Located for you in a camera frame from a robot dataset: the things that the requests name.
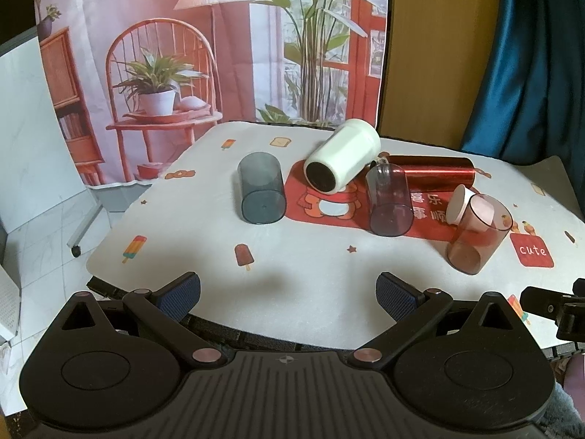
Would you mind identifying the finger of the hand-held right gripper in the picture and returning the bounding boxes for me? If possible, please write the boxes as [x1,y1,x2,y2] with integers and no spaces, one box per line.
[520,278,585,340]

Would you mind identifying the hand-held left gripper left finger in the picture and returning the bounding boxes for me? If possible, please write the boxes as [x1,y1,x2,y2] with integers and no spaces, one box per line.
[59,272,226,369]

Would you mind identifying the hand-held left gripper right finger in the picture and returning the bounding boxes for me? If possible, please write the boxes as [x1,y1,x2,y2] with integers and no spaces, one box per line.
[353,272,522,369]

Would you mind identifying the grey-blue transparent cup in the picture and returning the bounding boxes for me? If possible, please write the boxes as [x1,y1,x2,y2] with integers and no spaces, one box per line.
[237,151,287,225]

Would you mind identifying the pink-brown transparent cup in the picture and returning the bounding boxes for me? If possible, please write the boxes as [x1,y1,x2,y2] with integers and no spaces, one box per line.
[446,194,514,275]

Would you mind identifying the purple transparent cup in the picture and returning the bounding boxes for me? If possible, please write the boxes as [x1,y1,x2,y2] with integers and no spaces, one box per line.
[365,163,415,238]

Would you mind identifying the small white cup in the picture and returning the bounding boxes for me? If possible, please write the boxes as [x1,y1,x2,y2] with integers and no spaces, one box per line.
[446,184,479,225]

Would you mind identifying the red metallic cup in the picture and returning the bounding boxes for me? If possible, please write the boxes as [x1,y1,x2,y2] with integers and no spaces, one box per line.
[388,155,477,191]

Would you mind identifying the black table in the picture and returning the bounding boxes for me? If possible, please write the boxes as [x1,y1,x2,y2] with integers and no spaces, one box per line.
[86,276,585,367]

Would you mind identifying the person's fuzzy clothing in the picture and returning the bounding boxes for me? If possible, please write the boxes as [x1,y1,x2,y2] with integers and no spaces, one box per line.
[541,354,585,439]

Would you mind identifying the printed white table mat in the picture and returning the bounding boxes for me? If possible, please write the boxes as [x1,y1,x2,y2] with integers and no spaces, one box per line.
[86,121,577,354]

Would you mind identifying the dark blue curtain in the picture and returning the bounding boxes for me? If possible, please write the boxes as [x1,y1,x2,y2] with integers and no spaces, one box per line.
[461,0,585,166]

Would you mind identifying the printed room backdrop cloth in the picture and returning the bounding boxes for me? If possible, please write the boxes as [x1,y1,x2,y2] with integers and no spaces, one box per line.
[34,0,392,189]

